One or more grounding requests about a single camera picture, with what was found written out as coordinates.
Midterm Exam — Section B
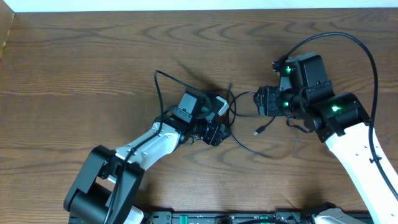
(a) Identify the black usb cable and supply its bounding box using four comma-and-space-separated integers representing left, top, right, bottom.
214, 83, 276, 158

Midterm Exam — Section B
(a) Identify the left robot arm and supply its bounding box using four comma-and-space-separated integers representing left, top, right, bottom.
63, 89, 231, 224

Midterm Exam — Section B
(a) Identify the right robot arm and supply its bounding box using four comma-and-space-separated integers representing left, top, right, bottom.
254, 53, 397, 223

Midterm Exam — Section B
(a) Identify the left camera black cable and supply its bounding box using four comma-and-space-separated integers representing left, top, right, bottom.
104, 70, 200, 224

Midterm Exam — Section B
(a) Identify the camera black cable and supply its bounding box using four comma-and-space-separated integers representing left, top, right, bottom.
284, 32, 398, 200
104, 70, 200, 224

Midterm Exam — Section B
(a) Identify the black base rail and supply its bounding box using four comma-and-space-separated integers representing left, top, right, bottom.
136, 202, 371, 224

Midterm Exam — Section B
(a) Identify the right camera black cable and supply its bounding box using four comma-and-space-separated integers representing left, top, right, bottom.
284, 32, 398, 200

